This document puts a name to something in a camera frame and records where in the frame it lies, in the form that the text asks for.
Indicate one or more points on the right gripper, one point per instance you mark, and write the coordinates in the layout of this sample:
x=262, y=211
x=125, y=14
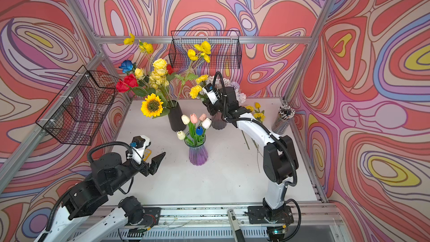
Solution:
x=208, y=103

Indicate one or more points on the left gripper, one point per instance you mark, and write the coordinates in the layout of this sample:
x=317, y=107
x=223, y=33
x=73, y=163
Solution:
x=146, y=169

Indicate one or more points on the yellow carnation stem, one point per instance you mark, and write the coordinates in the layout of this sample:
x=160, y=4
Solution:
x=250, y=108
x=195, y=91
x=259, y=117

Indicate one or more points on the yellow tulip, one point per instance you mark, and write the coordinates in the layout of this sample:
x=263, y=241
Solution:
x=246, y=142
x=258, y=108

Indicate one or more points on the purple glass tulip vase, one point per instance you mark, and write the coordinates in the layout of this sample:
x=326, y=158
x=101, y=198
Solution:
x=198, y=154

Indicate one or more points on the sunflower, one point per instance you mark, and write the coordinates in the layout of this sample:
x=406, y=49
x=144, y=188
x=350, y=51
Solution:
x=152, y=106

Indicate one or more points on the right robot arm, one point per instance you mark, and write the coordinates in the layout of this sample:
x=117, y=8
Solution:
x=279, y=158

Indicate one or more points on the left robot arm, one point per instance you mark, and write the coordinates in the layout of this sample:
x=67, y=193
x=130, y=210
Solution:
x=113, y=164

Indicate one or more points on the red grey glass vase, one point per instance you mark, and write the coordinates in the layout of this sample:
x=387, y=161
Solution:
x=217, y=121

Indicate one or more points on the black vase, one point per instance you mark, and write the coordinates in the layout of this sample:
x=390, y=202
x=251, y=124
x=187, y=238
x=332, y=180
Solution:
x=174, y=116

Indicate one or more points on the yellow calculator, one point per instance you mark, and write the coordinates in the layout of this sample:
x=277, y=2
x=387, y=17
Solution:
x=147, y=154

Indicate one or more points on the tulip bunch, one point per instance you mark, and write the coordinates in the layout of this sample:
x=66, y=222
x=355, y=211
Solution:
x=192, y=122

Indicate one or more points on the blue tulip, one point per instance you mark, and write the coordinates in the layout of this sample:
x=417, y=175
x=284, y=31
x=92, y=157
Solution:
x=199, y=131

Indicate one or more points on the yellow and lilac bouquet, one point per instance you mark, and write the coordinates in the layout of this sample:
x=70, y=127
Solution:
x=231, y=85

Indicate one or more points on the patterned pen cup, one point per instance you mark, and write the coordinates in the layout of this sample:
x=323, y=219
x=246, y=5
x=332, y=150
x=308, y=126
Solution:
x=285, y=115

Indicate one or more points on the mixed rose bouquet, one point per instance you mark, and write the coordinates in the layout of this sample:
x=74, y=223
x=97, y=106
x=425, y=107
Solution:
x=143, y=83

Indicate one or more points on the back black wire basket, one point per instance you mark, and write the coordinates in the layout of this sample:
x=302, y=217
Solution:
x=226, y=48

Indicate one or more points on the black wire basket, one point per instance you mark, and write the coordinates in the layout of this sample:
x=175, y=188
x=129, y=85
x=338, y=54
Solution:
x=226, y=48
x=77, y=114

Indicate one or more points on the left black wire basket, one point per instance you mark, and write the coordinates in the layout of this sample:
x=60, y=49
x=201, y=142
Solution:
x=77, y=114

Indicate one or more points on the tool on front rail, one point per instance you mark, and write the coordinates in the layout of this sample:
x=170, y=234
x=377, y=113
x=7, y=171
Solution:
x=236, y=230

